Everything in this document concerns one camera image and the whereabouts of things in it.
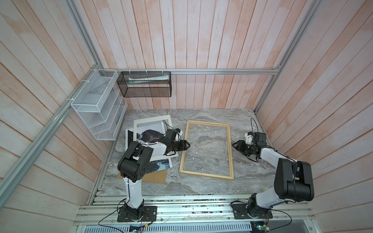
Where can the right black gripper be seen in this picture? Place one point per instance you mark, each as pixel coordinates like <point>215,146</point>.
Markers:
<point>241,143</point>

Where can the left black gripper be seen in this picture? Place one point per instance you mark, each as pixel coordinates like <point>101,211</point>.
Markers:
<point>183,145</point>

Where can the light wooden picture frame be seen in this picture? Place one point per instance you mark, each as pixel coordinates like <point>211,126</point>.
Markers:
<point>229,146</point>

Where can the white photo mat board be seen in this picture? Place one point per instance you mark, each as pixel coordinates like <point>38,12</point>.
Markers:
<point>159,148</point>

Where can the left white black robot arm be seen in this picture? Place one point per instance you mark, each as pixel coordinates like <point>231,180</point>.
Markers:
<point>135,161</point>

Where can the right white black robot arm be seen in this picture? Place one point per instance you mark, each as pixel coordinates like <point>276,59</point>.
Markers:
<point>293,180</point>

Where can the dark photo with white border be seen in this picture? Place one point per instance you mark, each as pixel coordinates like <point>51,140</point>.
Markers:
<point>154,166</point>

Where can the brown cardboard backing board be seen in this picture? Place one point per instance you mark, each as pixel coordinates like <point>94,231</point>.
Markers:
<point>155,177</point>

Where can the aluminium slotted base rails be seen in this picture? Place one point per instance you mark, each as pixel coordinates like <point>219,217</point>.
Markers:
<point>193,214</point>

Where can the paper sheet inside black basket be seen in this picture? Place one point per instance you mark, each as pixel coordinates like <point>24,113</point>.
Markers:
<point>146,79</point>

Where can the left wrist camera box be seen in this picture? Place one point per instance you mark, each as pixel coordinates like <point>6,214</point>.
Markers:
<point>172,135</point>

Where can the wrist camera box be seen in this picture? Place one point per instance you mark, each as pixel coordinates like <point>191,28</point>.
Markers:
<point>172,135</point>
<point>259,139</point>

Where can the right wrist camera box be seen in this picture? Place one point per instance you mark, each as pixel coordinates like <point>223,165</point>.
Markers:
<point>259,139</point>

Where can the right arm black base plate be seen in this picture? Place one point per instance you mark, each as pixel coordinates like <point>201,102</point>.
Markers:
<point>246,211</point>

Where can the black wire mesh basket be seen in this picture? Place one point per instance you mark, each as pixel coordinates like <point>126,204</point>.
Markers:
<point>143,90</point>

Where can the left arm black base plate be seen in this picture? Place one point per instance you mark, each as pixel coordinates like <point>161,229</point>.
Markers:
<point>143,213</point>

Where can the white wire mesh shelf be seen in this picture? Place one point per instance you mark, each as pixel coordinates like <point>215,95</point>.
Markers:
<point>100,106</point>

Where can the aluminium wall rail frame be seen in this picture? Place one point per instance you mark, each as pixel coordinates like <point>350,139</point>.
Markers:
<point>220,54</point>

